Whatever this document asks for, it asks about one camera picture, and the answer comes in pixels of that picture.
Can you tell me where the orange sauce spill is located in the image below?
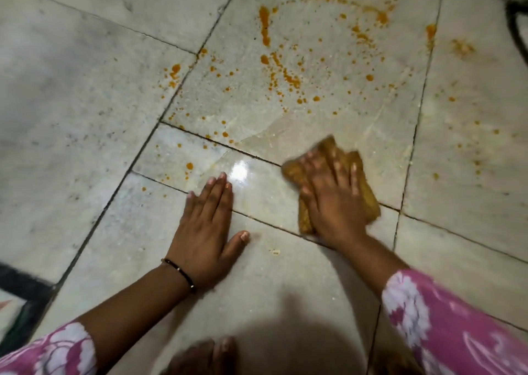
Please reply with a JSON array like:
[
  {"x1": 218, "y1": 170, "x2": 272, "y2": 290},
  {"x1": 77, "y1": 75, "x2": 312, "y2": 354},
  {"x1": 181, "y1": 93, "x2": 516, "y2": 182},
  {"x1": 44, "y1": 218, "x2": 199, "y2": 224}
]
[{"x1": 140, "y1": 0, "x2": 502, "y2": 194}]

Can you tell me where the pink floral top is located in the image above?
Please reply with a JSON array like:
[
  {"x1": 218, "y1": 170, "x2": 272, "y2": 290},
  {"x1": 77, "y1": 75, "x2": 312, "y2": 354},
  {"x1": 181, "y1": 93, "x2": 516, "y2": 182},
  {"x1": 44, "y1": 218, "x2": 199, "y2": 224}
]
[{"x1": 0, "y1": 269, "x2": 528, "y2": 375}]

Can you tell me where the black bordered floor mat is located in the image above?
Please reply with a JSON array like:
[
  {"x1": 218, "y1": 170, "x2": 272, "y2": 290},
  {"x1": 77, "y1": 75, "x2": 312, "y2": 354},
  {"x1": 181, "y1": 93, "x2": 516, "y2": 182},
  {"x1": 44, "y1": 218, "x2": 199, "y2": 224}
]
[{"x1": 0, "y1": 262, "x2": 58, "y2": 346}]

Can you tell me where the orange-stained cleaning cloth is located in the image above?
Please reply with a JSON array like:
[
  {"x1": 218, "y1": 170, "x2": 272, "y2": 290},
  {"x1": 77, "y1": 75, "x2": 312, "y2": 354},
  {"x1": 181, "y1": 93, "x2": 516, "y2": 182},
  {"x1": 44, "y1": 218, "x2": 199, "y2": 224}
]
[{"x1": 281, "y1": 135, "x2": 382, "y2": 236}]

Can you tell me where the person's right hand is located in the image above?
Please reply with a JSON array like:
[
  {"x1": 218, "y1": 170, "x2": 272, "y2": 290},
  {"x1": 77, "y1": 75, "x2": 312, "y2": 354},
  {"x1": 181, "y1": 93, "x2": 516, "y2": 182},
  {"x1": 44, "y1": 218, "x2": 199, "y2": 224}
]
[{"x1": 298, "y1": 148, "x2": 369, "y2": 251}]

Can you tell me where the black beaded bracelet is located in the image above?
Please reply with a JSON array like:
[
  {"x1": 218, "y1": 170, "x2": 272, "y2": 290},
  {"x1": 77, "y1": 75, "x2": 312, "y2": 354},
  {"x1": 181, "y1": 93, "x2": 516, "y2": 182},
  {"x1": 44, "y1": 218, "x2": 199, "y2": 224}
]
[{"x1": 161, "y1": 258, "x2": 197, "y2": 294}]

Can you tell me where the black curved cable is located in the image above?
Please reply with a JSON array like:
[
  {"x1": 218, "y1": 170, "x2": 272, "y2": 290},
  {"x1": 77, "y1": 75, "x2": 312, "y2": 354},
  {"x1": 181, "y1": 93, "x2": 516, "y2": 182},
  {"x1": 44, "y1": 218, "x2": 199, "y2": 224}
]
[{"x1": 505, "y1": 0, "x2": 528, "y2": 67}]

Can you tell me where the person's right forearm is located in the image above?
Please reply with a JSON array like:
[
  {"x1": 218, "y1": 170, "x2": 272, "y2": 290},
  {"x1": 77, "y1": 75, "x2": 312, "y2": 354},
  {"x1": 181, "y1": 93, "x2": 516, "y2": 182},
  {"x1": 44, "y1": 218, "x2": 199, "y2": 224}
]
[{"x1": 336, "y1": 234, "x2": 411, "y2": 299}]

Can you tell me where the person's left hand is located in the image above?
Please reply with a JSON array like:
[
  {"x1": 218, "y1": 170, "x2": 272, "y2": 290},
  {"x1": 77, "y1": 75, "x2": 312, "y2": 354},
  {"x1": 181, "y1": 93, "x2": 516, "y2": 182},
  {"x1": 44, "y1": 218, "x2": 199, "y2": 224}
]
[{"x1": 164, "y1": 172, "x2": 251, "y2": 293}]

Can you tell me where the person's left forearm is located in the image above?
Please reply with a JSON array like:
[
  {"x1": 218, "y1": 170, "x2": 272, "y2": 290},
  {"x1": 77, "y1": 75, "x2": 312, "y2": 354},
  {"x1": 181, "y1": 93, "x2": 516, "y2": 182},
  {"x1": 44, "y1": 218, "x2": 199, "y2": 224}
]
[{"x1": 73, "y1": 261, "x2": 194, "y2": 373}]

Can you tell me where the person's foot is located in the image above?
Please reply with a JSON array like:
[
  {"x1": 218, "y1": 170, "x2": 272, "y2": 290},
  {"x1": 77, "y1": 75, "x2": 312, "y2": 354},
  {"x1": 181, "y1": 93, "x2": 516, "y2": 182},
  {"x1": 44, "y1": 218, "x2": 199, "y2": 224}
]
[{"x1": 163, "y1": 336, "x2": 239, "y2": 375}]

